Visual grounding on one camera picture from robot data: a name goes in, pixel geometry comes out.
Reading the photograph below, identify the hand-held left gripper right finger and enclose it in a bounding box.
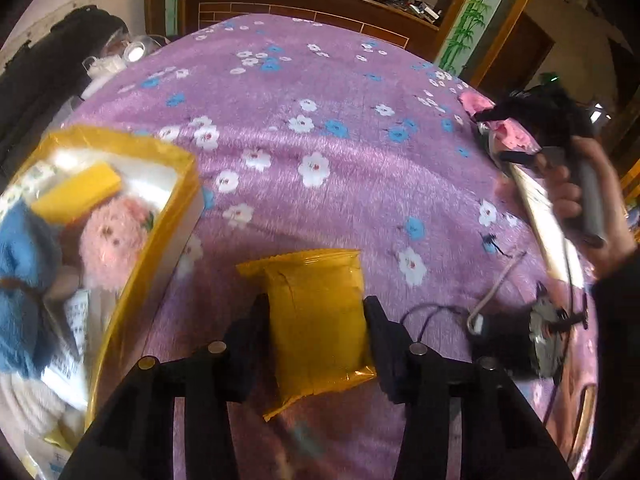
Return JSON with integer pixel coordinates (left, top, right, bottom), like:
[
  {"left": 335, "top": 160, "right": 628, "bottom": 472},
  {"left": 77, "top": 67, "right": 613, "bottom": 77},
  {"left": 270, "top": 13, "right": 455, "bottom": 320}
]
[{"left": 362, "top": 295, "right": 576, "bottom": 480}]

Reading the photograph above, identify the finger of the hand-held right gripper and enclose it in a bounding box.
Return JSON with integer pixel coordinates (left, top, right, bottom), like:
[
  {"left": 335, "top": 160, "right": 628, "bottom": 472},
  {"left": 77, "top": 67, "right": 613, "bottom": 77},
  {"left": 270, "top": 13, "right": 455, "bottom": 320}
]
[
  {"left": 500, "top": 147, "right": 561, "bottom": 167},
  {"left": 474, "top": 99, "right": 536, "bottom": 126}
]

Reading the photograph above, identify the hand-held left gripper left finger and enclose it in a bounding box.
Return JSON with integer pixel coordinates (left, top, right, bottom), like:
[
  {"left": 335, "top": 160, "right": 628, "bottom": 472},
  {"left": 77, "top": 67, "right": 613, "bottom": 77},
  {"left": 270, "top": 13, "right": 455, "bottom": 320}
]
[{"left": 57, "top": 292, "right": 273, "bottom": 480}]

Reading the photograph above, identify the pink cloth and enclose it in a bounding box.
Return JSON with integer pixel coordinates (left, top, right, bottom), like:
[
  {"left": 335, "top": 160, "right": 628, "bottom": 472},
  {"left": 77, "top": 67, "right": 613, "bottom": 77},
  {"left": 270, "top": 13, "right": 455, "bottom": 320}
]
[{"left": 457, "top": 89, "right": 543, "bottom": 156}]

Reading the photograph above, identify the yellow plastic packet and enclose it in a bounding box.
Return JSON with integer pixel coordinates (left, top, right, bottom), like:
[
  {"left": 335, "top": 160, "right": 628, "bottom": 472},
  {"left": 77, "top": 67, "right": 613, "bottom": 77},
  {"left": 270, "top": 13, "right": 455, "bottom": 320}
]
[{"left": 235, "top": 249, "right": 378, "bottom": 422}]

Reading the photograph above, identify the black round metal-faced device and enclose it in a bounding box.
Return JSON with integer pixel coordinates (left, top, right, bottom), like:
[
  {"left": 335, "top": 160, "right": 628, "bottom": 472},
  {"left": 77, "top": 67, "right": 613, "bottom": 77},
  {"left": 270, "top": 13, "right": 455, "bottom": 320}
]
[{"left": 470, "top": 300, "right": 586, "bottom": 386}]

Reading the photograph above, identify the yellow box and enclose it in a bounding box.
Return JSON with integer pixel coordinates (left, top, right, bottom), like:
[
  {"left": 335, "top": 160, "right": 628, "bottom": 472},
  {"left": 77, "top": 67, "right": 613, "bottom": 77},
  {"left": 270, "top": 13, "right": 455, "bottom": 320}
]
[{"left": 0, "top": 125, "right": 206, "bottom": 461}]

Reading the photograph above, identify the white printed paper packet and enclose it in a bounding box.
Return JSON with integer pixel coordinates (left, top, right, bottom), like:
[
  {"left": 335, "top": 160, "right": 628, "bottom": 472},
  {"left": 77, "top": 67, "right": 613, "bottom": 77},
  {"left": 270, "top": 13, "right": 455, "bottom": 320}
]
[{"left": 40, "top": 287, "right": 108, "bottom": 411}]

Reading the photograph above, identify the blue plush toy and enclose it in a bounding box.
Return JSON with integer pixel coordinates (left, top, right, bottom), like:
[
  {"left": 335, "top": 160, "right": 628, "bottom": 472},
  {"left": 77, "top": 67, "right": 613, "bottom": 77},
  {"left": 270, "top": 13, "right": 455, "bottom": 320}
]
[{"left": 0, "top": 202, "right": 63, "bottom": 378}]

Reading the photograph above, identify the person's right forearm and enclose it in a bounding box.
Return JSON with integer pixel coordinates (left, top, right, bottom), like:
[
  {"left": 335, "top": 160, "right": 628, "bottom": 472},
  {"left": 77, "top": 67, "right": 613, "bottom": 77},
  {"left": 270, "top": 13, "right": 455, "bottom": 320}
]
[{"left": 590, "top": 260, "right": 640, "bottom": 480}]

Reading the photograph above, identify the person's right hand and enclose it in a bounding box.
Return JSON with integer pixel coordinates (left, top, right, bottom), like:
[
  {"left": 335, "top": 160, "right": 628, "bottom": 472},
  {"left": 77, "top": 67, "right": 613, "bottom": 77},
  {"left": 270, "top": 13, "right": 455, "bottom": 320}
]
[{"left": 542, "top": 137, "right": 640, "bottom": 280}]

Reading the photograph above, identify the brown wooden door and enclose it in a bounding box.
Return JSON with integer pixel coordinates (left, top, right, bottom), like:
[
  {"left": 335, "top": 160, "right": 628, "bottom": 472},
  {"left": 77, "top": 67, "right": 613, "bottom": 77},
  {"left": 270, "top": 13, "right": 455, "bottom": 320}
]
[{"left": 475, "top": 25, "right": 556, "bottom": 101}]

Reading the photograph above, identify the pale wooden slat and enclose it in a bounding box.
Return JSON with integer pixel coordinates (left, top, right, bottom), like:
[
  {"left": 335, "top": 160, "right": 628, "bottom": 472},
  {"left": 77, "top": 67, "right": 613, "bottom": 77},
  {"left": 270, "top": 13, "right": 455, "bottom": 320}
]
[{"left": 492, "top": 157, "right": 588, "bottom": 291}]

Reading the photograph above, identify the pink plush toy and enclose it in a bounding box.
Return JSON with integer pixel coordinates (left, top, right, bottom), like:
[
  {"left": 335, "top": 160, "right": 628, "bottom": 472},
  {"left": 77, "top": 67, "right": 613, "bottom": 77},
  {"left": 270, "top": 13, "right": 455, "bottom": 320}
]
[{"left": 79, "top": 196, "right": 156, "bottom": 293}]

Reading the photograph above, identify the purple floral blanket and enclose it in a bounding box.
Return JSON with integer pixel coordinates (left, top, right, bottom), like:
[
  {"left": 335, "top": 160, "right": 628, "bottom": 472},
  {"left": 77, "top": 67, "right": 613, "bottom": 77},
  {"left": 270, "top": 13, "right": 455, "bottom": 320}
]
[{"left": 60, "top": 14, "right": 601, "bottom": 480}]

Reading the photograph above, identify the yellow sponge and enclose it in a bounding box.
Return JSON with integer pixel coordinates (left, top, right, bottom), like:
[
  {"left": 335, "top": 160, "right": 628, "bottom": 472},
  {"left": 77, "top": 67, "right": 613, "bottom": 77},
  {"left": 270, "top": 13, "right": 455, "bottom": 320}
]
[{"left": 31, "top": 161, "right": 123, "bottom": 226}]

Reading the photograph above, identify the brown wooden headboard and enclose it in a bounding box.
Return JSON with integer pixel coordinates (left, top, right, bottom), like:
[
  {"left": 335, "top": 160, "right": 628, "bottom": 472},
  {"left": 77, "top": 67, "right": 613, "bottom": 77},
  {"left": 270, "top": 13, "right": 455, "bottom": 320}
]
[{"left": 180, "top": 0, "right": 441, "bottom": 61}]

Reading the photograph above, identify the white blue-printed packet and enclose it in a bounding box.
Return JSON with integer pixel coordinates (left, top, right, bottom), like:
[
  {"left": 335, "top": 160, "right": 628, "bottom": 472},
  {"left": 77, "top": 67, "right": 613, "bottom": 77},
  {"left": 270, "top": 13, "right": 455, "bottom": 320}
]
[{"left": 22, "top": 432, "right": 71, "bottom": 480}]

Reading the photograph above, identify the clear plastic bag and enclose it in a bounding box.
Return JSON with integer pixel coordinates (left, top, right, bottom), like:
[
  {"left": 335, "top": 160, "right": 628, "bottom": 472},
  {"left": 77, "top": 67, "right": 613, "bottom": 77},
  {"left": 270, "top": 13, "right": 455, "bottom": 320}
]
[{"left": 82, "top": 32, "right": 166, "bottom": 98}]

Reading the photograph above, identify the black garment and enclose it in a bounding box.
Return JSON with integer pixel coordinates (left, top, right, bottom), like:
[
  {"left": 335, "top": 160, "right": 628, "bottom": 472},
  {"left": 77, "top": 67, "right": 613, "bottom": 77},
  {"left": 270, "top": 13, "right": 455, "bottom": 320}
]
[{"left": 0, "top": 5, "right": 126, "bottom": 171}]

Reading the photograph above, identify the thin black cable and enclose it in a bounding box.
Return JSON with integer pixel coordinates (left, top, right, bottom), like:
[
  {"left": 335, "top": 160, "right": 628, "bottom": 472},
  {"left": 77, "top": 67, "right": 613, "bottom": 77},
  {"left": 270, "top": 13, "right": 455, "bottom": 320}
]
[{"left": 399, "top": 304, "right": 473, "bottom": 346}]

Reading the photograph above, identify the white cable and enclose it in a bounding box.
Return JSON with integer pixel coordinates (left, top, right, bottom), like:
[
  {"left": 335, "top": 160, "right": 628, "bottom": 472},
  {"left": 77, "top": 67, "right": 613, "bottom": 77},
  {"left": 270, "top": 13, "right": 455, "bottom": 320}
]
[{"left": 466, "top": 252, "right": 528, "bottom": 333}]

